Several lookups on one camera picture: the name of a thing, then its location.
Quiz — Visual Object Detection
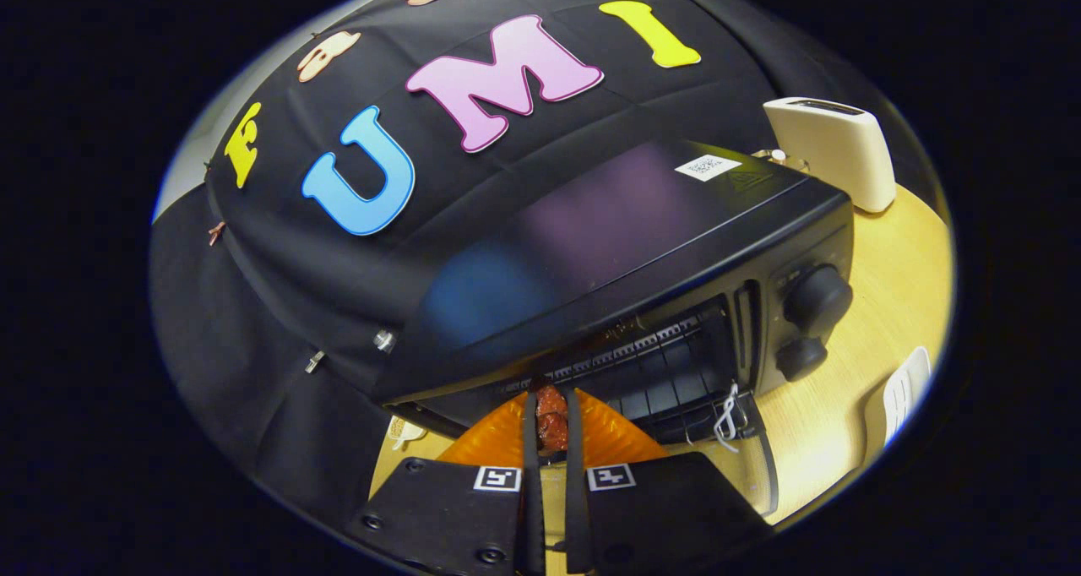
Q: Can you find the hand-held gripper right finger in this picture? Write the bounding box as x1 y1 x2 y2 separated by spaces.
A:
564 388 774 576

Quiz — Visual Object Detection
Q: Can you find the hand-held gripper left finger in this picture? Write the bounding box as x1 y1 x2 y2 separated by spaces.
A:
346 390 546 576

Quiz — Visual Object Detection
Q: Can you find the red-brown meat strip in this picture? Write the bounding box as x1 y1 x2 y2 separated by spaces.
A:
535 383 570 454

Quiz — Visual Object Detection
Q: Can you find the black toaster oven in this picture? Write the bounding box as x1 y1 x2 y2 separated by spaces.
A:
372 139 856 518

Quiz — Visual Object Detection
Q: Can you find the white toaster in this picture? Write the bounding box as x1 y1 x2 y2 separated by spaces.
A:
763 97 898 214

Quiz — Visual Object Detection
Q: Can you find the white divided dish with grains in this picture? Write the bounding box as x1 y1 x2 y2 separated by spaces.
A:
387 416 430 452

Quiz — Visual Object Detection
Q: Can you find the white oblong dish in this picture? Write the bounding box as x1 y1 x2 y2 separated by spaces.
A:
863 345 932 450

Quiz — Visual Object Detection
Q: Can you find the white cord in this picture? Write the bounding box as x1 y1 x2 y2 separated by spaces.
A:
714 382 744 453

